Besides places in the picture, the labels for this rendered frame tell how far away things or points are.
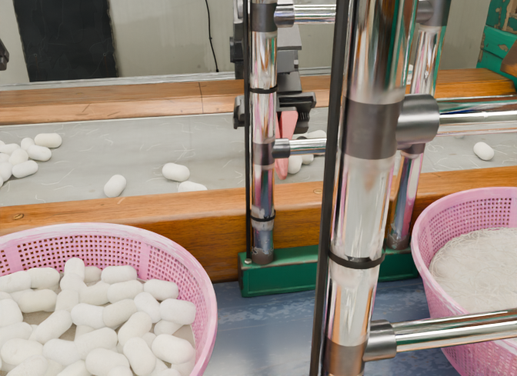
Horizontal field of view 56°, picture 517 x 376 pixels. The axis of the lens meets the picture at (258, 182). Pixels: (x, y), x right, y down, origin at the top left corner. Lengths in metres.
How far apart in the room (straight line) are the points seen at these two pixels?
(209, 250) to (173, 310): 0.12
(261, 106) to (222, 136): 0.32
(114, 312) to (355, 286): 0.26
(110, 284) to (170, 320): 0.08
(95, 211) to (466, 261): 0.38
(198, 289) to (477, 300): 0.24
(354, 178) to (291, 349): 0.31
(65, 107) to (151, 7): 1.88
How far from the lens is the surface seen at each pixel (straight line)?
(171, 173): 0.61
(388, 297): 0.55
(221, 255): 0.53
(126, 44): 2.74
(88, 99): 0.87
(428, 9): 0.46
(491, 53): 1.12
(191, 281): 0.43
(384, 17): 0.17
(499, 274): 0.53
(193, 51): 2.75
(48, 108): 0.87
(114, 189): 0.59
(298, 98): 0.62
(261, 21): 0.41
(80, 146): 0.75
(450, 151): 0.74
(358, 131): 0.19
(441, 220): 0.55
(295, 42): 0.57
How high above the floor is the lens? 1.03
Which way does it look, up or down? 28 degrees down
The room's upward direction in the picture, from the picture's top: straight up
